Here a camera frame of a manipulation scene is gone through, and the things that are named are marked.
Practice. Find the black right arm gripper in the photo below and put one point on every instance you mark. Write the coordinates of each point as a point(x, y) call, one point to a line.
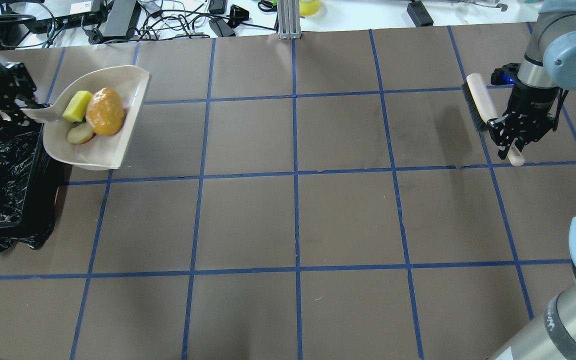
point(532, 101)

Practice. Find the white hand brush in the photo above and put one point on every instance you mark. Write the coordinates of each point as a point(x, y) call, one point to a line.
point(487, 119)

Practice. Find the yellow-green sponge block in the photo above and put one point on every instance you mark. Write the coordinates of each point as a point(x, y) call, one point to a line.
point(76, 109)

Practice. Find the pale curved peel piece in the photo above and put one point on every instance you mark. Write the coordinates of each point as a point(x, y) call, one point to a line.
point(80, 134)

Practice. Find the golden brown bread roll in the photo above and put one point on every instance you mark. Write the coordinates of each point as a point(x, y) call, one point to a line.
point(105, 113)

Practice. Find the beige dustpan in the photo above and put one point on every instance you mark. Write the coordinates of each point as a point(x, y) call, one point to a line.
point(101, 152)

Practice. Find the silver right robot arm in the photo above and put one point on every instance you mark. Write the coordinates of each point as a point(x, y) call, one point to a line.
point(540, 83)

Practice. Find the black lined trash bin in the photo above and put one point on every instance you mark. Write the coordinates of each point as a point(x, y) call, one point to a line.
point(29, 183)

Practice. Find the black power adapter brick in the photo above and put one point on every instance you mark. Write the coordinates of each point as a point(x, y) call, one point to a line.
point(121, 20)

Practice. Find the yellow tape roll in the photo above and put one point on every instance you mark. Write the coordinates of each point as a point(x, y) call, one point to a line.
point(309, 8)

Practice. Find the aluminium frame post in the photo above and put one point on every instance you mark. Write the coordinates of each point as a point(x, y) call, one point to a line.
point(288, 16)

